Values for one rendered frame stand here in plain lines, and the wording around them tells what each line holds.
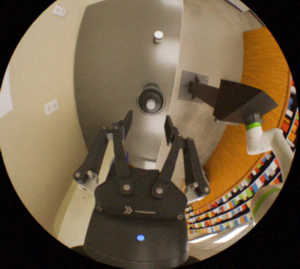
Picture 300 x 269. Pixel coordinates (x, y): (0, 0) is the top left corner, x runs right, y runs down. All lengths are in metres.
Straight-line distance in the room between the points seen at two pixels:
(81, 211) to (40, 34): 0.85
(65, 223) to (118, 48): 0.88
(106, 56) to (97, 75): 0.13
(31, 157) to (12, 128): 0.20
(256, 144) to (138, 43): 0.89
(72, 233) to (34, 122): 0.55
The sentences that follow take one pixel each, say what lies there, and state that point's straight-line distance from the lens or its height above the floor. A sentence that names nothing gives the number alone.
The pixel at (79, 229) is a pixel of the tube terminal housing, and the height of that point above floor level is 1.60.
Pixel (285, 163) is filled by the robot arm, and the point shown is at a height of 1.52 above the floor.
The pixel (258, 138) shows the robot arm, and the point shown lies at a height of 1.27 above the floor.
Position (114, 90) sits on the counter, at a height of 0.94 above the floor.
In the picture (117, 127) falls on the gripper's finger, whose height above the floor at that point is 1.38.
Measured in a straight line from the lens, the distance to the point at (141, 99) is 0.34.
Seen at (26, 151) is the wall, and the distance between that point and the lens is 0.67.
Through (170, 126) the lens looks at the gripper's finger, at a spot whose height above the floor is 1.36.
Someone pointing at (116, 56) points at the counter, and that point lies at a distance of 0.61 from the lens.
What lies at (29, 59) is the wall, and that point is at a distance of 0.65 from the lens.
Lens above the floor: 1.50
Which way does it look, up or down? 63 degrees down
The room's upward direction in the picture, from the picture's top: 174 degrees counter-clockwise
